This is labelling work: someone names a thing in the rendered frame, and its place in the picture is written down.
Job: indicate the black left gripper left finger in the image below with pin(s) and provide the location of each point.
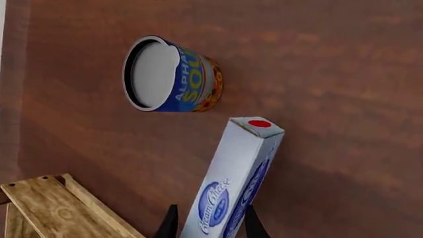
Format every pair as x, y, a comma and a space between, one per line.
169, 224

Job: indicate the blue alphabet soup tin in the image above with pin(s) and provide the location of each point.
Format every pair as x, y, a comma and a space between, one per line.
172, 74

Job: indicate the wooden slat tray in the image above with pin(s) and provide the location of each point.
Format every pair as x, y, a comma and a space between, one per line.
56, 210

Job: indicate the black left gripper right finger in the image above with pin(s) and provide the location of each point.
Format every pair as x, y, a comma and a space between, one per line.
255, 226

